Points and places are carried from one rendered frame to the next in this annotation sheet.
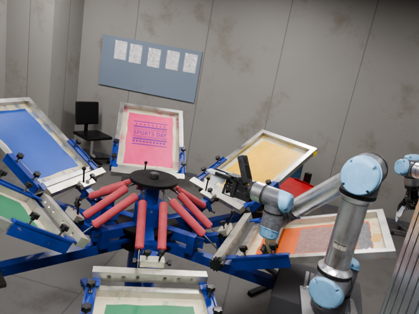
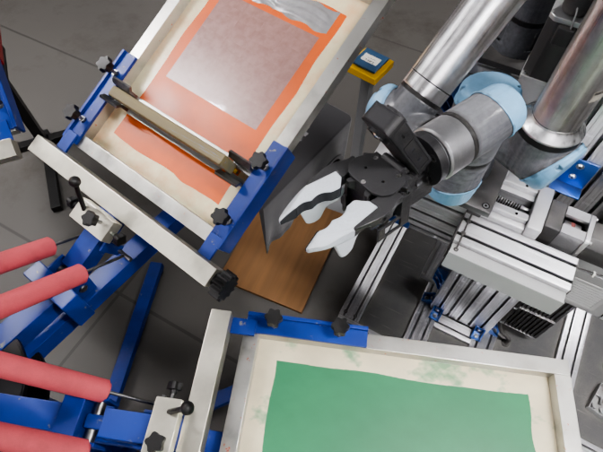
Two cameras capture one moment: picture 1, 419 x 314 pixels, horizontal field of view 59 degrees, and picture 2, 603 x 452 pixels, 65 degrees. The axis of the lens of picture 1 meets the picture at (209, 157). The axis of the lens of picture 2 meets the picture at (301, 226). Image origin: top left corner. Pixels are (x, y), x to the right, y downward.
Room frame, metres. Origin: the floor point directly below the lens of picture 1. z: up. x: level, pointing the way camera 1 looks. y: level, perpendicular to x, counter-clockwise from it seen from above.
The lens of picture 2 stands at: (1.37, 0.24, 2.12)
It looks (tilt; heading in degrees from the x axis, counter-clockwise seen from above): 58 degrees down; 291
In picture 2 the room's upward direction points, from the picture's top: straight up
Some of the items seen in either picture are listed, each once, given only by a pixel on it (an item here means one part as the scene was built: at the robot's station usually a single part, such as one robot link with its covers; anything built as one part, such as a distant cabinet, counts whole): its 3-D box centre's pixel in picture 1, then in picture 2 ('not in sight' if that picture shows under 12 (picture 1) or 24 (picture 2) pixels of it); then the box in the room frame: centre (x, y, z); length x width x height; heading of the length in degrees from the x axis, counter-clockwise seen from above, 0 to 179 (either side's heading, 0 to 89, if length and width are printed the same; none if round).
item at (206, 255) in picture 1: (234, 268); (152, 238); (2.05, -0.27, 0.89); 1.24 x 0.06 x 0.06; 73
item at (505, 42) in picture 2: not in sight; (523, 27); (1.21, -1.06, 1.31); 0.15 x 0.15 x 0.10
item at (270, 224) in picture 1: (272, 222); (450, 162); (1.32, -0.28, 1.55); 0.11 x 0.08 x 0.11; 148
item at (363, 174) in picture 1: (345, 232); (590, 59); (1.16, -0.50, 1.63); 0.15 x 0.12 x 0.55; 148
